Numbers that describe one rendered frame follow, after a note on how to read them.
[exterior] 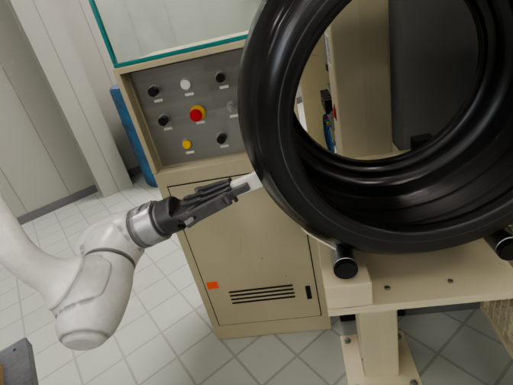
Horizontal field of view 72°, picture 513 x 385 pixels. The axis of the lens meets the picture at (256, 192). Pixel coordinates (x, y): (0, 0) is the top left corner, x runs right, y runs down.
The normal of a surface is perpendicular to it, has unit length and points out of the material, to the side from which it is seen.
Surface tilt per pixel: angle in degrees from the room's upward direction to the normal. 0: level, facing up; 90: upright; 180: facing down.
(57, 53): 90
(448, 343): 0
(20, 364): 0
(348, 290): 90
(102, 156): 90
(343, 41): 90
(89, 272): 54
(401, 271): 0
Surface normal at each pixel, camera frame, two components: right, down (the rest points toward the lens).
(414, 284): -0.21, -0.86
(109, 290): 0.69, -0.54
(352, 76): -0.06, 0.48
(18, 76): 0.59, 0.27
